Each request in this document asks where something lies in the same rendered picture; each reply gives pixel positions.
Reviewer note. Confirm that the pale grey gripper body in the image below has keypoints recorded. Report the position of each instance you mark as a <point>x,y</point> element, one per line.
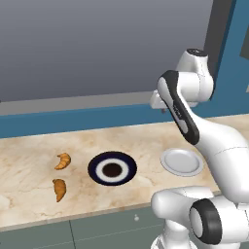
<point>158,101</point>

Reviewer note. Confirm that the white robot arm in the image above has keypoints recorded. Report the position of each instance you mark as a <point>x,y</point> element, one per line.
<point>223,146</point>

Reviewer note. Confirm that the plain white plate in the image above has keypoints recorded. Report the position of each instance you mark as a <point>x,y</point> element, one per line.
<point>181,162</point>

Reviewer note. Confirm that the dark blue ringed plate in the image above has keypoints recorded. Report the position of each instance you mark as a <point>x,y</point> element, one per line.
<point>112,168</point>

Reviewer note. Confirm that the small white drawer knob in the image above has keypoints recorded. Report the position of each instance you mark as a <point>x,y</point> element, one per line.
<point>136,218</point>

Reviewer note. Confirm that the golden curved croissant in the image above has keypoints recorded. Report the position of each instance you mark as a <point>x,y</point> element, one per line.
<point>63,161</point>

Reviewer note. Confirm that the grey-green drawer front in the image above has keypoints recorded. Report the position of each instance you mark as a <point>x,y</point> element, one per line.
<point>110,227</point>

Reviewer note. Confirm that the golden straight croissant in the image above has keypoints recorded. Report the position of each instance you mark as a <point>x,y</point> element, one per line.
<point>59,189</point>

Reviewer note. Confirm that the grey-green cupboard door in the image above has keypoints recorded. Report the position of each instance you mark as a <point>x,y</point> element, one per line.
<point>34,238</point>

